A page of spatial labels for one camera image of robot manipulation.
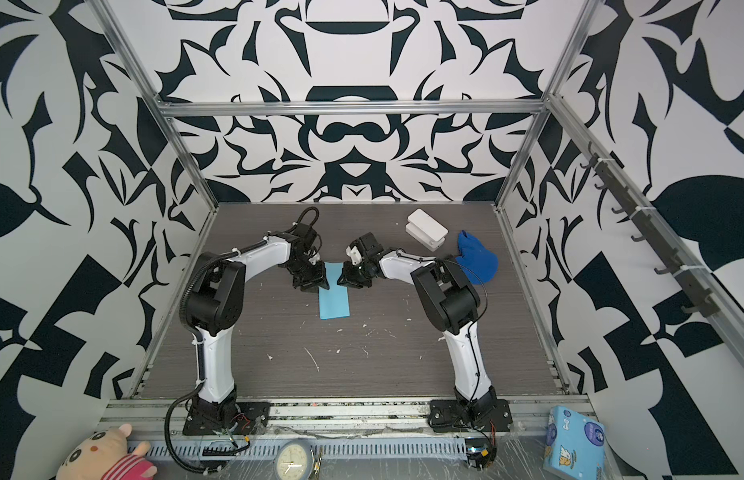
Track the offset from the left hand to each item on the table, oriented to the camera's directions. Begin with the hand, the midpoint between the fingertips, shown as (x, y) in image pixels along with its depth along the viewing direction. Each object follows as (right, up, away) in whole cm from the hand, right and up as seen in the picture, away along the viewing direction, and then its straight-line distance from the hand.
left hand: (326, 283), depth 96 cm
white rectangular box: (+33, +17, +9) cm, 38 cm away
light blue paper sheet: (+2, -6, -2) cm, 7 cm away
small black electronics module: (+40, -36, -25) cm, 59 cm away
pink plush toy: (-42, -32, -32) cm, 61 cm away
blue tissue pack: (+59, -31, -30) cm, 73 cm away
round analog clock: (-3, -34, -30) cm, 46 cm away
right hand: (+4, +1, 0) cm, 4 cm away
